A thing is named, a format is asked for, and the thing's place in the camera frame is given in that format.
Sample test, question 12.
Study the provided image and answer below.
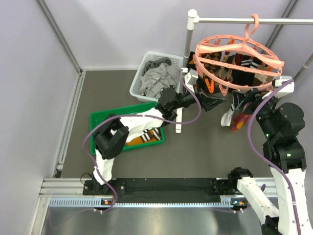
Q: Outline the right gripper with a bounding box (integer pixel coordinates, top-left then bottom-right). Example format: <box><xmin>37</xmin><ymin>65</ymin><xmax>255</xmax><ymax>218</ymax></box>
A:
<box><xmin>232</xmin><ymin>87</ymin><xmax>280</xmax><ymax>138</ymax></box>

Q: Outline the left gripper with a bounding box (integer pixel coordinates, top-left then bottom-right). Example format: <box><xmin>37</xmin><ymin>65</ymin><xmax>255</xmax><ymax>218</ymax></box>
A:
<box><xmin>171</xmin><ymin>75</ymin><xmax>227</xmax><ymax>112</ymax></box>

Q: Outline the pink round clip hanger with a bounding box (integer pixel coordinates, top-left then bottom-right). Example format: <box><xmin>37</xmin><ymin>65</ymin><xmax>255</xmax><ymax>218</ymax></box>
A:
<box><xmin>193</xmin><ymin>14</ymin><xmax>284</xmax><ymax>95</ymax></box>

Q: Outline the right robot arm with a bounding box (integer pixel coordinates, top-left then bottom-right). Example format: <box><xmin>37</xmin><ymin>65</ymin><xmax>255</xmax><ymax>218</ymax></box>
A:
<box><xmin>228</xmin><ymin>94</ymin><xmax>313</xmax><ymax>235</ymax></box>

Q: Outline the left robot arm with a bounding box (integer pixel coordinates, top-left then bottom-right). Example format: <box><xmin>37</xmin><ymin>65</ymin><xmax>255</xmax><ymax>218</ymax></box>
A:
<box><xmin>86</xmin><ymin>88</ymin><xmax>225</xmax><ymax>194</ymax></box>

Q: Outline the orange clothes clip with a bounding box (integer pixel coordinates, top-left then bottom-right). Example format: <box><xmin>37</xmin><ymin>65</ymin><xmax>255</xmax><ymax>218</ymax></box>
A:
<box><xmin>204</xmin><ymin>78</ymin><xmax>215</xmax><ymax>94</ymax></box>

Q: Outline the black argyle sock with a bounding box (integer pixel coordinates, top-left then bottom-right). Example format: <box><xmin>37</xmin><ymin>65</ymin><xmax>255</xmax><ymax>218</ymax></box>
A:
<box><xmin>187</xmin><ymin>51</ymin><xmax>222</xmax><ymax>94</ymax></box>

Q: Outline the black white striped sock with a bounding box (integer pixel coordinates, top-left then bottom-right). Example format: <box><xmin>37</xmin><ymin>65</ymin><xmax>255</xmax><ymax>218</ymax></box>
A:
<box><xmin>232</xmin><ymin>55</ymin><xmax>262</xmax><ymax>86</ymax></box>

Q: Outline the grey clothes pile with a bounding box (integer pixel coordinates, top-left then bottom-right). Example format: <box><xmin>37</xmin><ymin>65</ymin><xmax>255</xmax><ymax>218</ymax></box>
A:
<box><xmin>139</xmin><ymin>57</ymin><xmax>179</xmax><ymax>99</ymax></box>

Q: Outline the orange brown striped sock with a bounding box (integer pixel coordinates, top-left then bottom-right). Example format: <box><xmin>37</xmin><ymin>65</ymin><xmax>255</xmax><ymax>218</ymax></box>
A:
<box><xmin>126</xmin><ymin>128</ymin><xmax>162</xmax><ymax>146</ymax></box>

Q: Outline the white plastic laundry basket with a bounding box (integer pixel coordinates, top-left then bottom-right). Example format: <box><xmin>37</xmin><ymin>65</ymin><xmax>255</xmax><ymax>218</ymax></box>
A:
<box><xmin>129</xmin><ymin>51</ymin><xmax>184</xmax><ymax>102</ymax></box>

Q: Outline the white metal clothes rack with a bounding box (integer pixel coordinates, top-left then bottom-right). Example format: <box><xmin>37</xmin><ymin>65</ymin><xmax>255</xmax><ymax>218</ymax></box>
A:
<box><xmin>175</xmin><ymin>9</ymin><xmax>313</xmax><ymax>134</ymax></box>

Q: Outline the green plastic tray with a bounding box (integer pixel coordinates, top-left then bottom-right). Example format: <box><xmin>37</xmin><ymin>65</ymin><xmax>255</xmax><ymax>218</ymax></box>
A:
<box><xmin>89</xmin><ymin>102</ymin><xmax>165</xmax><ymax>151</ymax></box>

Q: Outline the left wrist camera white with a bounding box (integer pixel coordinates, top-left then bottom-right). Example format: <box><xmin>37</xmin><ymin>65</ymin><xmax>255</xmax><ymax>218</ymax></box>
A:
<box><xmin>181</xmin><ymin>68</ymin><xmax>199</xmax><ymax>86</ymax></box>

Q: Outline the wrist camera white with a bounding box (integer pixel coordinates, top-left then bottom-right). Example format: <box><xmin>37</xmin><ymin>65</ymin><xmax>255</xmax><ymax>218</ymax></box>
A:
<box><xmin>181</xmin><ymin>68</ymin><xmax>199</xmax><ymax>86</ymax></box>
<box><xmin>262</xmin><ymin>75</ymin><xmax>295</xmax><ymax>100</ymax></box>

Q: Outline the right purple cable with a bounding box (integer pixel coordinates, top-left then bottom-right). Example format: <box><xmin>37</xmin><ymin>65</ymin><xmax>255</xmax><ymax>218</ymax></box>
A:
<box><xmin>210</xmin><ymin>78</ymin><xmax>303</xmax><ymax>235</ymax></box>

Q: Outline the purple cable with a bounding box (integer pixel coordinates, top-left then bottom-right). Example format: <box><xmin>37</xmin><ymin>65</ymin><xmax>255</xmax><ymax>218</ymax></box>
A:
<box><xmin>210</xmin><ymin>78</ymin><xmax>303</xmax><ymax>235</ymax></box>
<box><xmin>47</xmin><ymin>70</ymin><xmax>202</xmax><ymax>231</ymax></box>

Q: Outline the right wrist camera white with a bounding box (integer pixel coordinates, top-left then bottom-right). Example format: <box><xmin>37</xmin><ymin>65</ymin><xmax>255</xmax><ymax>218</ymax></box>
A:
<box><xmin>262</xmin><ymin>75</ymin><xmax>295</xmax><ymax>100</ymax></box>

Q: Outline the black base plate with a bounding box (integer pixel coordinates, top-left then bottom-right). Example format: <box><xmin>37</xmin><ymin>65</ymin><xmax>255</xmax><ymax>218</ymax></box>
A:
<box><xmin>83</xmin><ymin>178</ymin><xmax>245</xmax><ymax>204</ymax></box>

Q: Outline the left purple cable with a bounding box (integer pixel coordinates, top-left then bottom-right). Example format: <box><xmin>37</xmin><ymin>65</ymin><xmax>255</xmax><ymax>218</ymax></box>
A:
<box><xmin>47</xmin><ymin>70</ymin><xmax>202</xmax><ymax>231</ymax></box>

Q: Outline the grey slotted cable duct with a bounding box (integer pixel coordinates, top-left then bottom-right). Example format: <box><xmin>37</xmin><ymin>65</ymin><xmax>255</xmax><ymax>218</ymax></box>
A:
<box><xmin>49</xmin><ymin>197</ymin><xmax>248</xmax><ymax>209</ymax></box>

